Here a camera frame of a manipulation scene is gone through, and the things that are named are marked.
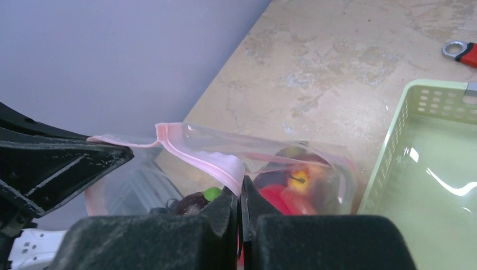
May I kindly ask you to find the red toy tomato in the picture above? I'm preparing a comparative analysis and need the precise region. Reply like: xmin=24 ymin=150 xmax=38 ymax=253
xmin=259 ymin=184 xmax=318 ymax=215

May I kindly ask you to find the clear zip top bag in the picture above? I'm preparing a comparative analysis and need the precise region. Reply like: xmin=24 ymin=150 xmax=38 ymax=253
xmin=85 ymin=123 xmax=357 ymax=216

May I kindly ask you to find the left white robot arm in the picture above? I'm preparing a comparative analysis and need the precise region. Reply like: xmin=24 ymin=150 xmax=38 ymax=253
xmin=1 ymin=105 xmax=133 ymax=269

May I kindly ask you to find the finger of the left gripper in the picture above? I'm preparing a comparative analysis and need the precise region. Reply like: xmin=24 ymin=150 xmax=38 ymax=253
xmin=1 ymin=128 xmax=134 ymax=217
xmin=1 ymin=103 xmax=88 ymax=141

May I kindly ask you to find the red handled adjustable wrench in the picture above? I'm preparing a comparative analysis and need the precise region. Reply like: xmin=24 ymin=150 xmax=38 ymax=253
xmin=442 ymin=40 xmax=476 ymax=68

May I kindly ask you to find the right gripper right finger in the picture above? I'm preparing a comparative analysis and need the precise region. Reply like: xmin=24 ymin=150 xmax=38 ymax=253
xmin=240 ymin=177 xmax=416 ymax=269

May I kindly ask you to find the dark red toy apple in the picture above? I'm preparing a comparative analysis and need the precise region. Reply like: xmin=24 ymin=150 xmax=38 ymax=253
xmin=253 ymin=146 xmax=339 ymax=215

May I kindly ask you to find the light green plastic basket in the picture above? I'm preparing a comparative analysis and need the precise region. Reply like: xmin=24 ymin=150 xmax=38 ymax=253
xmin=358 ymin=79 xmax=476 ymax=269

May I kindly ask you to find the dark purple toy tomato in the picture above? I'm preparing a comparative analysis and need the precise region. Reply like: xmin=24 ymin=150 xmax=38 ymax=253
xmin=172 ymin=187 xmax=222 ymax=215

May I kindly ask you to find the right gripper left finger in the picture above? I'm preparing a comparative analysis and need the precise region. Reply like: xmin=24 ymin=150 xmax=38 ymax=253
xmin=51 ymin=188 xmax=238 ymax=269

